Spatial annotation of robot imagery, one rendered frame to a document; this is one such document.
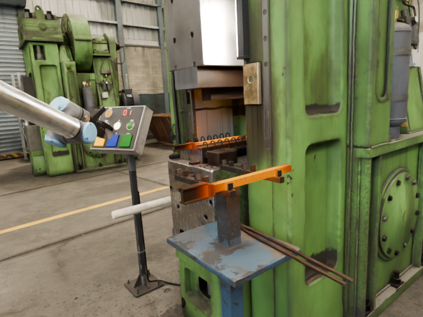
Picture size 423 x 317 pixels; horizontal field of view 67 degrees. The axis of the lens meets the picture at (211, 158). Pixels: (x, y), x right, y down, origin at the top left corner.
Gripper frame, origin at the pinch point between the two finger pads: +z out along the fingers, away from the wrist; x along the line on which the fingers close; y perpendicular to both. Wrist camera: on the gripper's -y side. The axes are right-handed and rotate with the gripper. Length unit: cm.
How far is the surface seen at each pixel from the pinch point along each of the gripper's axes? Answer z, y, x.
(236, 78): 8, -32, 64
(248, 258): -16, 51, 92
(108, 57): 254, -265, -340
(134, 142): 10.9, 1.5, 6.2
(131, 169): 30.3, 12.2, -8.1
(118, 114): 11.0, -16.5, -12.3
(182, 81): -6.1, -24.2, 42.1
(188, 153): 11.3, 6.5, 42.7
